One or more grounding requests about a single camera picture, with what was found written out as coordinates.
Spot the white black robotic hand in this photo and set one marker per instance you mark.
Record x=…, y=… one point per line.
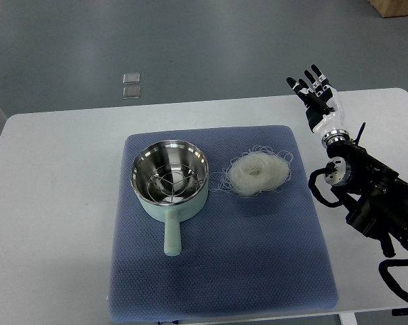
x=324, y=111

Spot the white vermicelli nest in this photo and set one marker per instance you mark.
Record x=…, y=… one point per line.
x=257, y=170

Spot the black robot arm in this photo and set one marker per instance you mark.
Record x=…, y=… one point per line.
x=373, y=194

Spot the mint green pot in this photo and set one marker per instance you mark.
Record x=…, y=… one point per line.
x=171, y=215

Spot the wooden box corner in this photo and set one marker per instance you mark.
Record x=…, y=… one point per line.
x=391, y=8

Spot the blue quilted mat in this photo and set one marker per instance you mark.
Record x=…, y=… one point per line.
x=239, y=255

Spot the upper clear floor plate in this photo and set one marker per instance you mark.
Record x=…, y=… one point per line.
x=131, y=78

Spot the wire steaming rack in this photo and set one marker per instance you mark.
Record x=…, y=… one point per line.
x=173, y=184

